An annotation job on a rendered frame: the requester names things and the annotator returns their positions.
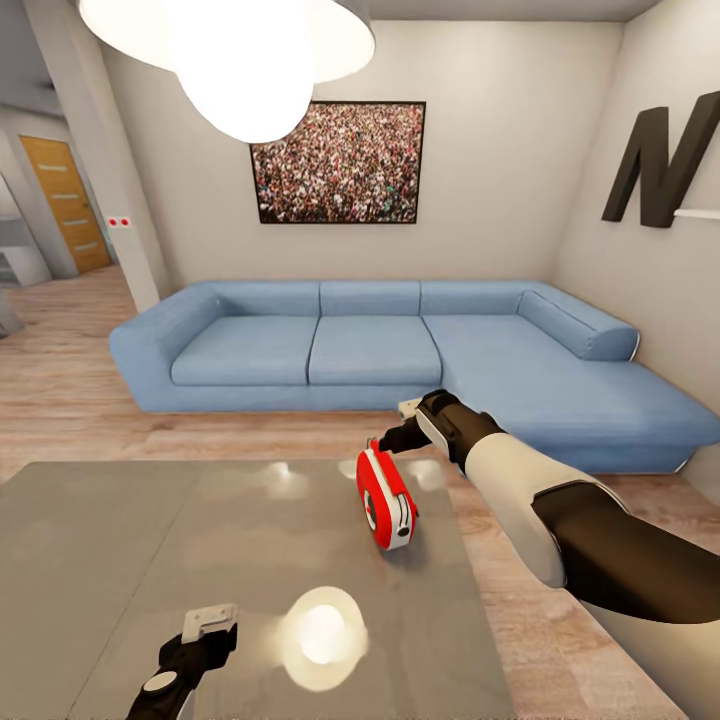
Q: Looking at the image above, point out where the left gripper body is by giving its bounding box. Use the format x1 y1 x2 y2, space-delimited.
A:
160 630 230 684

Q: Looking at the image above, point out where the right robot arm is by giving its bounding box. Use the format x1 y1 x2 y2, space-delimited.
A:
378 389 720 720

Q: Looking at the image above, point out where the radio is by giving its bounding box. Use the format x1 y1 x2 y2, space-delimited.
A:
356 439 419 549

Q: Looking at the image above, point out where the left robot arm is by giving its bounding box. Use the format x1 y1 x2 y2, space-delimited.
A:
125 604 238 720

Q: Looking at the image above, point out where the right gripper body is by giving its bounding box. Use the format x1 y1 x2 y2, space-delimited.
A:
384 420 432 454

